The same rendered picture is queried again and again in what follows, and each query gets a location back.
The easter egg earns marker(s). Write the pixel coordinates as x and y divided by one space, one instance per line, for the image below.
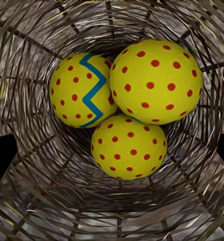
156 81
79 91
126 149

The wicker basket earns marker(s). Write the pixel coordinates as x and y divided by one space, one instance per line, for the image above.
178 134

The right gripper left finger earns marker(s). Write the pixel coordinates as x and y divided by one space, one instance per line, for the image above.
8 152

